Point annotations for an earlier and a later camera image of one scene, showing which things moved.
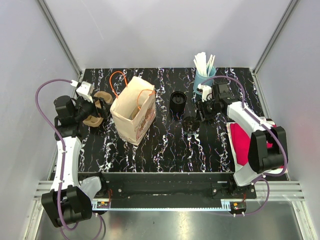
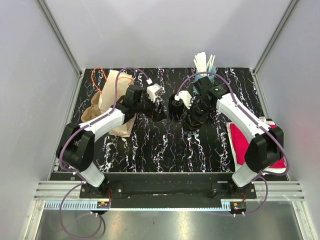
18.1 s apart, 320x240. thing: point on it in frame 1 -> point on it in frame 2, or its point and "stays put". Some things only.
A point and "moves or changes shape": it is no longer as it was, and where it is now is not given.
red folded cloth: [241, 142] stays put
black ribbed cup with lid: [177, 103] stays put
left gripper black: [105, 108] -> [156, 116]
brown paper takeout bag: [134, 109] moves or changes shape
